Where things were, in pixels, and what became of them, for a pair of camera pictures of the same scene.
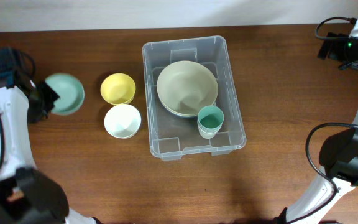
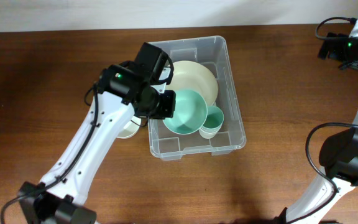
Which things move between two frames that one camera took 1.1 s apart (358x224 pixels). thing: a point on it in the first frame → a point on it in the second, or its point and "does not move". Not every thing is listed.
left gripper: x=51 y=94 → x=168 y=109
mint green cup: x=210 y=117 does not move
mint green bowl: x=70 y=91 → x=190 y=114
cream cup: x=209 y=135 does not move
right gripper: x=335 y=53 does not move
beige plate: x=183 y=87 does not move
